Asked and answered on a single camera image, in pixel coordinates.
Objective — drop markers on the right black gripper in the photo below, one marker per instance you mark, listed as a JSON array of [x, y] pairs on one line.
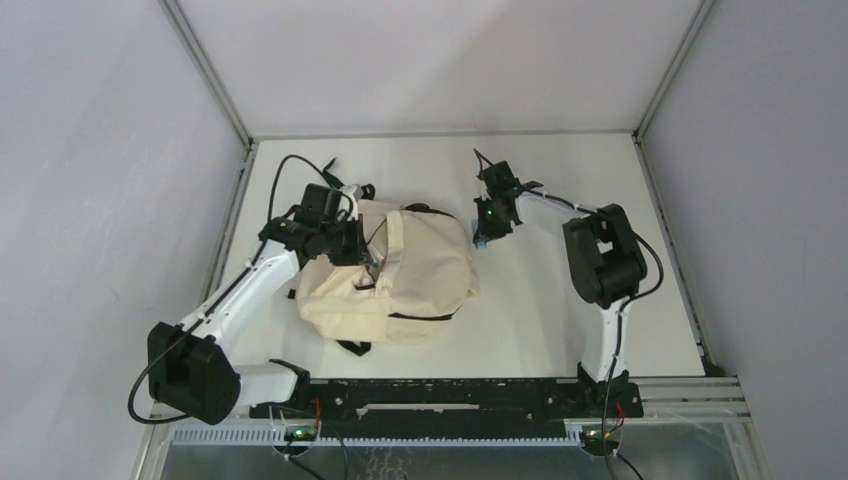
[[488, 231]]

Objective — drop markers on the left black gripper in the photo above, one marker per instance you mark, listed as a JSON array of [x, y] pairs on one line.
[[358, 255]]

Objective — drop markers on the light blue eraser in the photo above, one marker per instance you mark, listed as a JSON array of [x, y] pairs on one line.
[[480, 238]]

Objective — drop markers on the beige canvas student bag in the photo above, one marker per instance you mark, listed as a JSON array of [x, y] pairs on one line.
[[417, 274]]

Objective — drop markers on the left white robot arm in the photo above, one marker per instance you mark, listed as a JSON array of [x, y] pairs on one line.
[[190, 363]]

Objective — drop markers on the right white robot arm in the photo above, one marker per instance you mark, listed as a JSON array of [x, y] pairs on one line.
[[604, 259]]

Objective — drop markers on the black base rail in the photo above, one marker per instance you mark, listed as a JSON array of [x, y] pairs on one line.
[[451, 409]]

